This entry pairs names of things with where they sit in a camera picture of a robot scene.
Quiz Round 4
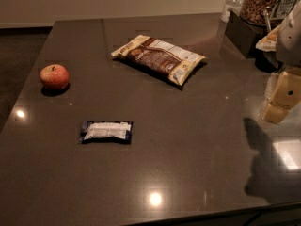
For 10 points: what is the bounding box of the red apple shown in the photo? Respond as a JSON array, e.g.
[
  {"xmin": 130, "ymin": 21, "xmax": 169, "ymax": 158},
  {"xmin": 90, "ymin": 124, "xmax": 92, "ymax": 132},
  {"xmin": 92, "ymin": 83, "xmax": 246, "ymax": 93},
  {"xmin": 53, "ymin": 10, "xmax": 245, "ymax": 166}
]
[{"xmin": 40, "ymin": 64, "xmax": 70, "ymax": 90}]

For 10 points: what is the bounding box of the clear plastic water bottle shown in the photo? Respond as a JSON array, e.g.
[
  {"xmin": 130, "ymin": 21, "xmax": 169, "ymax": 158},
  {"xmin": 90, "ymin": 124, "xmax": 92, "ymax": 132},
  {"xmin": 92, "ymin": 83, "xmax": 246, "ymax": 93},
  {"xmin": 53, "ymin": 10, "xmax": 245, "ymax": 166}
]
[{"xmin": 220, "ymin": 0, "xmax": 242, "ymax": 23}]

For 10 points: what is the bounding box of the glass jar of nuts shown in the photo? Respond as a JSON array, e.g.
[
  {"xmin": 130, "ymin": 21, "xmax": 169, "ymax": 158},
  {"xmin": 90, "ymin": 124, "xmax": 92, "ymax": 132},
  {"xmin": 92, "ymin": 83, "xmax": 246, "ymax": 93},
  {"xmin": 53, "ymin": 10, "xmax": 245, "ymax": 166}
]
[{"xmin": 240, "ymin": 0, "xmax": 300, "ymax": 26}]

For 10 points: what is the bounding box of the dark brown box stand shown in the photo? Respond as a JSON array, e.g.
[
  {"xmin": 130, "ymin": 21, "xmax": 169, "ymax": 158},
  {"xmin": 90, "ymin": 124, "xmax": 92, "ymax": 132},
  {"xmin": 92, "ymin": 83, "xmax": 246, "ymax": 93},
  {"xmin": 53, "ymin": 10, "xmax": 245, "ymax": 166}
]
[{"xmin": 225, "ymin": 11, "xmax": 265, "ymax": 58}]

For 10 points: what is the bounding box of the blue rxbar blueberry wrapper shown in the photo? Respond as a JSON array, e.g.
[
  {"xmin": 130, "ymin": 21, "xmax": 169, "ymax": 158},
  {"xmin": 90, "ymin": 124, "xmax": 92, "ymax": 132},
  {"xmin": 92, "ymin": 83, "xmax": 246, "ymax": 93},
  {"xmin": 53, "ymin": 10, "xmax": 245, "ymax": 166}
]
[{"xmin": 79, "ymin": 121, "xmax": 133, "ymax": 144}]

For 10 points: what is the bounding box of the brown chip bag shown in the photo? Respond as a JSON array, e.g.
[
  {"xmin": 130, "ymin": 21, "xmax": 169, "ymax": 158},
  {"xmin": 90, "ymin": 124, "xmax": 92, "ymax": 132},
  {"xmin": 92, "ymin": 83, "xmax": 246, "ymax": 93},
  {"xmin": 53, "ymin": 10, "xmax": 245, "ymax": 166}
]
[{"xmin": 111, "ymin": 35, "xmax": 204, "ymax": 86}]

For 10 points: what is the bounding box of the yellow snack packet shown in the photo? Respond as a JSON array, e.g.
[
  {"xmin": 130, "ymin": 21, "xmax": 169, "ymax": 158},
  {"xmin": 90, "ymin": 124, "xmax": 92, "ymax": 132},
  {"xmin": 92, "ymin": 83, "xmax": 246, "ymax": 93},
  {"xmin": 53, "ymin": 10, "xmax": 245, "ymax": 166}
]
[{"xmin": 255, "ymin": 26, "xmax": 280, "ymax": 52}]

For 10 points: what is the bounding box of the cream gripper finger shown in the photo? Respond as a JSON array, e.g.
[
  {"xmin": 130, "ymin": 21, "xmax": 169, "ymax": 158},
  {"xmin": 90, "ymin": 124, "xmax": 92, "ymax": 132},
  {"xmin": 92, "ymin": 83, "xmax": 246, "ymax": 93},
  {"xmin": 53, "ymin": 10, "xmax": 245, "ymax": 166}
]
[
  {"xmin": 261, "ymin": 104, "xmax": 289, "ymax": 124},
  {"xmin": 271, "ymin": 72, "xmax": 301, "ymax": 109}
]

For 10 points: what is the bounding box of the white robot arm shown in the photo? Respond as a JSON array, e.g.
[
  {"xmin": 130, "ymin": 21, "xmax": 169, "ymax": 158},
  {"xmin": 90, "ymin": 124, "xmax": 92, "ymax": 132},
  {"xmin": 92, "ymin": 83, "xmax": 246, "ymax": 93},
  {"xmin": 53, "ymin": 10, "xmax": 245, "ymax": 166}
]
[{"xmin": 261, "ymin": 1, "xmax": 301, "ymax": 124}]

